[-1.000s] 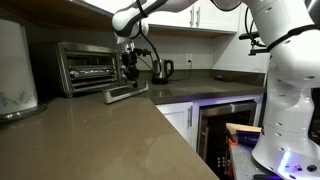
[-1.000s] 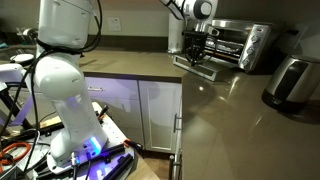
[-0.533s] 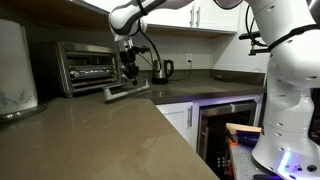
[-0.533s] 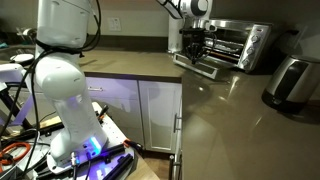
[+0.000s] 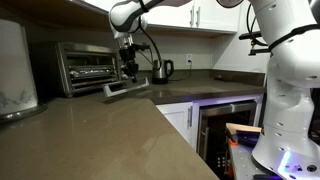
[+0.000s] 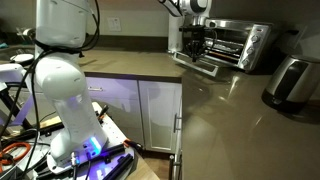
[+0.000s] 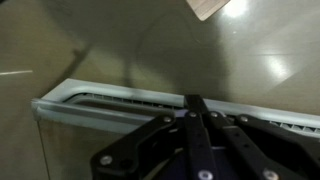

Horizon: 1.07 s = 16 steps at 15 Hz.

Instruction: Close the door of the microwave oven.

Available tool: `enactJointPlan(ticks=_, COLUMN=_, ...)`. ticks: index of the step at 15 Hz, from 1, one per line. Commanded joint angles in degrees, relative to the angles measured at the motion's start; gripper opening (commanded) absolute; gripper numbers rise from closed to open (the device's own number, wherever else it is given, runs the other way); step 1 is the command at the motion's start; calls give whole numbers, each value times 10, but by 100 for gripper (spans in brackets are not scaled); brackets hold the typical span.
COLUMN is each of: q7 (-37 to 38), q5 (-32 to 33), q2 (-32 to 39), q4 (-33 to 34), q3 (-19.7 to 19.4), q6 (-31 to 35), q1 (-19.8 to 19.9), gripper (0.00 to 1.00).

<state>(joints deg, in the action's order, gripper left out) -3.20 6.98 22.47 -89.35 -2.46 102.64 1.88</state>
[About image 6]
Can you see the silver toaster oven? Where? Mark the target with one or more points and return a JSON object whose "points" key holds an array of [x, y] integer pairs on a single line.
{"points": [[240, 43]]}

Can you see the black aluminium rail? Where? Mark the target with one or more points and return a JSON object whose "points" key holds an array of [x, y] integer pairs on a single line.
{"points": [[118, 165]]}

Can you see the white lower cabinet door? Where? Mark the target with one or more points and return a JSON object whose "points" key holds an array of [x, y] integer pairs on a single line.
{"points": [[160, 116]]}

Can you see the white round disc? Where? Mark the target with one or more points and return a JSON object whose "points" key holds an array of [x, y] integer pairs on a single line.
{"points": [[21, 58]]}

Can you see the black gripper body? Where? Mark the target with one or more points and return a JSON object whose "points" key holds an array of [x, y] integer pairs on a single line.
{"points": [[195, 41]]}

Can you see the white paper towel roll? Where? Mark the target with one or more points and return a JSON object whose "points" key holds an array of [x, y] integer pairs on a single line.
{"points": [[175, 33]]}

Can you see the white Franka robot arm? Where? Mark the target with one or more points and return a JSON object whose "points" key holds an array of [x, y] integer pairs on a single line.
{"points": [[63, 83]]}

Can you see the silver toaster oven knob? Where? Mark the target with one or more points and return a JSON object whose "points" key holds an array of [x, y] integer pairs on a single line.
{"points": [[250, 50], [246, 61], [255, 38]]}

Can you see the white wall outlet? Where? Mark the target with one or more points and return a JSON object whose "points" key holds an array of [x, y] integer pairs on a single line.
{"points": [[114, 24]]}

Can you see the steel electric kettle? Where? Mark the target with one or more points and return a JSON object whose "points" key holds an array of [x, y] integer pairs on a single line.
{"points": [[291, 83]]}

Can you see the orange and black clamp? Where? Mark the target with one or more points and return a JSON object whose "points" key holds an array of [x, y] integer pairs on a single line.
{"points": [[133, 144]]}

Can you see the perforated metal robot mounting plate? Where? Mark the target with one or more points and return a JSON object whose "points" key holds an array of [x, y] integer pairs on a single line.
{"points": [[115, 133]]}

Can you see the white cabinet drawer front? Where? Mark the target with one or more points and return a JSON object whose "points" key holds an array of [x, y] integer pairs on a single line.
{"points": [[113, 106]]}

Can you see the toaster oven glass door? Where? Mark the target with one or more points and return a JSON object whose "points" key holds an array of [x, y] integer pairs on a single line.
{"points": [[200, 66]]}

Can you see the orange loop clamp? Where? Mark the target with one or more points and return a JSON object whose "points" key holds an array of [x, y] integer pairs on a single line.
{"points": [[16, 146]]}

